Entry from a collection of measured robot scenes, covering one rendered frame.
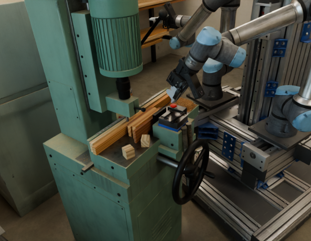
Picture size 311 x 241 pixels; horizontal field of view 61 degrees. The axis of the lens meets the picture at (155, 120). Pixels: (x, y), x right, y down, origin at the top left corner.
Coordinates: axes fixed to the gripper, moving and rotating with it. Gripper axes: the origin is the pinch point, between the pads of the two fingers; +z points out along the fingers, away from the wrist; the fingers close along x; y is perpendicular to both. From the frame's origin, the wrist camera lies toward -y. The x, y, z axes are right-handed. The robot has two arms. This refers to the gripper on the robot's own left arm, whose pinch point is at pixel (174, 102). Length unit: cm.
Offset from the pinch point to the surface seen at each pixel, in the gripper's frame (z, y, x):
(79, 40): -7.7, 41.7, 19.5
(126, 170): 13.6, -6.5, 33.3
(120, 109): 9.9, 14.9, 16.0
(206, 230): 84, -63, -20
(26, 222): 139, 33, 45
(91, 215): 67, -4, 35
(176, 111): 2.9, -3.5, 0.5
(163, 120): 4.2, -2.5, 9.3
